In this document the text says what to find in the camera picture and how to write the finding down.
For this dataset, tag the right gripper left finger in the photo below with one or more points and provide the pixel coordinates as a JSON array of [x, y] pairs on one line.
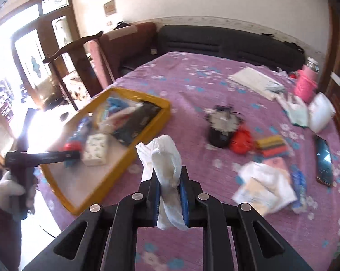
[[103, 238]]

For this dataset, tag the brown leather armchair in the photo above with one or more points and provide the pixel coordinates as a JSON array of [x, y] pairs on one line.
[[121, 51]]

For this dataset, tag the white cloth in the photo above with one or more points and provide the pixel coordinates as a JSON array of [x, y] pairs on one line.
[[266, 192]]

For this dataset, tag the pink knitted bottle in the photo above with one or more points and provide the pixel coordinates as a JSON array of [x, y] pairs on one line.
[[307, 80]]

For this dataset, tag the red white plastic bag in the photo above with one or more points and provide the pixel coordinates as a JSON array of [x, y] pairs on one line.
[[116, 120]]

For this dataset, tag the white green work glove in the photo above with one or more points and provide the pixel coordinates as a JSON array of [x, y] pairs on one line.
[[296, 110]]

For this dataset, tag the wooden glass door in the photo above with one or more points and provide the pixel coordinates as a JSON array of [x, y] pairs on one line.
[[29, 33]]

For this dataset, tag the left gloved hand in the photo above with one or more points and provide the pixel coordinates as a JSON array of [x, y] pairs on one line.
[[10, 188]]

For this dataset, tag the flat black box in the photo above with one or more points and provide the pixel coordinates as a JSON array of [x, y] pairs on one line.
[[135, 124]]

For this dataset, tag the white towel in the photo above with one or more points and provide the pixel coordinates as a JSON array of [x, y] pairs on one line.
[[161, 157]]

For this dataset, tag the pink tissue pack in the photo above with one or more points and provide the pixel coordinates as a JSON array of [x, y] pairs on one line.
[[277, 165]]

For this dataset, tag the yellow cardboard tray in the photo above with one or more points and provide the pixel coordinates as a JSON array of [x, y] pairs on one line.
[[76, 185]]

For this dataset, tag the white paper notebook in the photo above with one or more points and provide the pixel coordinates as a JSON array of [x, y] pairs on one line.
[[258, 82]]

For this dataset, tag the black cylindrical pen holder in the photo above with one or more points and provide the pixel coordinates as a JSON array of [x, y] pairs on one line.
[[223, 123]]

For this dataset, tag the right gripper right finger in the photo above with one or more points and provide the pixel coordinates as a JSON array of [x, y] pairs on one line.
[[235, 237]]

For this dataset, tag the black sofa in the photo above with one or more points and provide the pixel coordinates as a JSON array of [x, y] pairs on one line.
[[242, 46]]

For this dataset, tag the black smartphone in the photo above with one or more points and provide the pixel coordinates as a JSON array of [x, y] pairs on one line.
[[324, 166]]

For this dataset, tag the white plastic jar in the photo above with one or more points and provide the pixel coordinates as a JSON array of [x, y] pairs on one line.
[[321, 112]]

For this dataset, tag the dark wooden chair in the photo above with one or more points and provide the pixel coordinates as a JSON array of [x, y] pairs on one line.
[[81, 64]]

